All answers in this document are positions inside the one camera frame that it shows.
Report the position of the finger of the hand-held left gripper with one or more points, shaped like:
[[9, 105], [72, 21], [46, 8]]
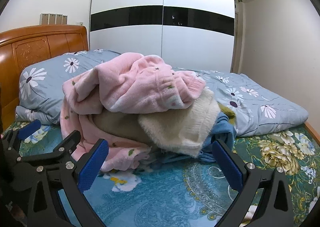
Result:
[[68, 143], [30, 127]]

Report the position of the wooden bed headboard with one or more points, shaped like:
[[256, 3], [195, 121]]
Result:
[[37, 42]]

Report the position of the grey-blue daisy print quilt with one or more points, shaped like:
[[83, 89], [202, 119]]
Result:
[[275, 102]]

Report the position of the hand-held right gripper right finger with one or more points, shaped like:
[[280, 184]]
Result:
[[227, 167]]

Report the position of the white wall switch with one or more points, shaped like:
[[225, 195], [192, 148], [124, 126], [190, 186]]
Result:
[[79, 23]]

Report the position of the beige garment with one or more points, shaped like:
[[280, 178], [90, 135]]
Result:
[[117, 127]]

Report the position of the cream fuzzy sweater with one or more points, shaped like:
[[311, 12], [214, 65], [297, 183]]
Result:
[[180, 127]]

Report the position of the olive green garment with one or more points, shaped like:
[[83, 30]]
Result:
[[225, 111]]

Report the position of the pink fleece garment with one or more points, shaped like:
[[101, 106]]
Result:
[[130, 87]]

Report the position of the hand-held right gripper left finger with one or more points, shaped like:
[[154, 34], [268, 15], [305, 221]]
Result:
[[92, 167]]

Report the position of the blue garment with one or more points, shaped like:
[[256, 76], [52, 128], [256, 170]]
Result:
[[225, 129]]

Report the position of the wooden bed side rail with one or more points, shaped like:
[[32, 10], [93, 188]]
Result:
[[313, 130]]

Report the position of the beige multi-panel photo frame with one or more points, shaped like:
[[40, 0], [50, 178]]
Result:
[[53, 19]]

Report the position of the wooden door frame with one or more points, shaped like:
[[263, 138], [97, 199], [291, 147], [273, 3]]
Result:
[[238, 42]]

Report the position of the teal floral bed blanket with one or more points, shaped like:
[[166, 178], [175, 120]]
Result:
[[162, 192]]

